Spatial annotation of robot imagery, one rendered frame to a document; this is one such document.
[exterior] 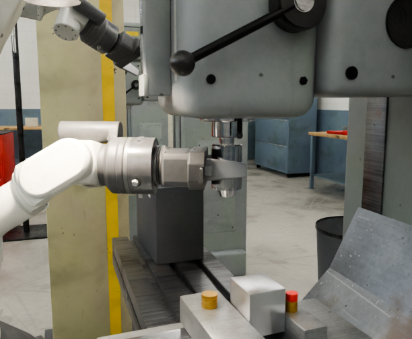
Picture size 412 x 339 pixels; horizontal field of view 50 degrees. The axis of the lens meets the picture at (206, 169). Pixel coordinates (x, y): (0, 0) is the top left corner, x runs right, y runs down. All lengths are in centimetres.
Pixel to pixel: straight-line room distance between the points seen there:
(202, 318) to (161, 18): 40
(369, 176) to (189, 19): 56
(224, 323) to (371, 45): 41
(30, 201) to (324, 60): 46
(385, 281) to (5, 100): 914
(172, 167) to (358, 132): 50
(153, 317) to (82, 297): 174
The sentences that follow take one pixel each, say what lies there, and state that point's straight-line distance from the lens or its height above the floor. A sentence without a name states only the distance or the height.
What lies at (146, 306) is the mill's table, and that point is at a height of 95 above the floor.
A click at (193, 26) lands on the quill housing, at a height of 142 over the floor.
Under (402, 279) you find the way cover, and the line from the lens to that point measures 88.
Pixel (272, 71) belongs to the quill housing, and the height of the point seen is 137.
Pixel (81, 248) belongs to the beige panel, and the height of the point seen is 57.
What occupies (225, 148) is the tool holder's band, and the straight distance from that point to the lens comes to 66.
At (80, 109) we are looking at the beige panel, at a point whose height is 130.
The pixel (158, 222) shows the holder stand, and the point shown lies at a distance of 106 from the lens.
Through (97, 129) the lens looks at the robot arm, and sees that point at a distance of 71.
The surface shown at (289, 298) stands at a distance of 62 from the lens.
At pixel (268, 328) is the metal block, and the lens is 62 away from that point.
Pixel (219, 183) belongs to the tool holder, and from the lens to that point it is 67.
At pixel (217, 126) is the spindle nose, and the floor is 130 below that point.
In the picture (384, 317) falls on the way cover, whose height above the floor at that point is 96.
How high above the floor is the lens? 133
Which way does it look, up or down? 9 degrees down
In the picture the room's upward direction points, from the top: straight up
